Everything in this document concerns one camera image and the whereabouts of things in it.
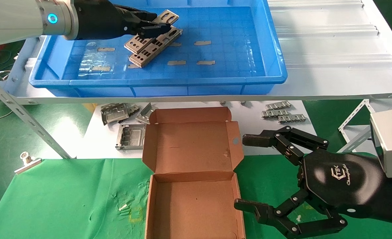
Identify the metal shield plate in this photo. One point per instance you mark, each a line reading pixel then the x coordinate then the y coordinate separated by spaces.
pixel 134 43

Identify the white lower board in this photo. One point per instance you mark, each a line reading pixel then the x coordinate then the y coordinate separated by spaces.
pixel 249 119

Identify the silver spring clip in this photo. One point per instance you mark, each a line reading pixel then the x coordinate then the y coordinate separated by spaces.
pixel 27 162

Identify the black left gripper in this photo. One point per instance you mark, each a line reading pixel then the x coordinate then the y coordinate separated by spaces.
pixel 96 20

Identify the toothed metal strip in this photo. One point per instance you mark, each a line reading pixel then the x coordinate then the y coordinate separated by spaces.
pixel 278 105
pixel 275 114
pixel 292 118

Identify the stacked metal shield plates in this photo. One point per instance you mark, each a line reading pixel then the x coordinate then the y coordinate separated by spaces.
pixel 149 56

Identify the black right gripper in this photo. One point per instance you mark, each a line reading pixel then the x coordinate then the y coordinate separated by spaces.
pixel 342 179

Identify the small metal bracket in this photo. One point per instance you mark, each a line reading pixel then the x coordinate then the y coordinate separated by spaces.
pixel 206 62

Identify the perforated steel shelf post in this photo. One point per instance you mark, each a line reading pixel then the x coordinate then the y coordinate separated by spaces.
pixel 355 114
pixel 23 116

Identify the blue plastic tray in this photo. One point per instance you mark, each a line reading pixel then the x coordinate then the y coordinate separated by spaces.
pixel 235 33

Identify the angled grey metal part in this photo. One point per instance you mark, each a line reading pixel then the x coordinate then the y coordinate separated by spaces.
pixel 144 114

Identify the green table cloth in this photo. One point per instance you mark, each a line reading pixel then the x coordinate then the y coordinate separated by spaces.
pixel 66 199

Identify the grey metal bracket frame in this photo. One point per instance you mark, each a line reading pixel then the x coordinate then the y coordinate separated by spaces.
pixel 114 114

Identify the square grey metal frame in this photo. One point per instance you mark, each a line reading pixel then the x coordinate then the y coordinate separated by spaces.
pixel 129 136

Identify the brown cardboard box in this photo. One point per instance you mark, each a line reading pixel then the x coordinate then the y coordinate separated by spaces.
pixel 189 149

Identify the small grey metal part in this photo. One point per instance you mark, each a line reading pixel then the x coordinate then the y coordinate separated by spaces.
pixel 134 109

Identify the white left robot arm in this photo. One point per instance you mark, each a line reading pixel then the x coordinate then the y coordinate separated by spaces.
pixel 13 16

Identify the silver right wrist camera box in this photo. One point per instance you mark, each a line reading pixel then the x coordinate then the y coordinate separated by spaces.
pixel 391 142

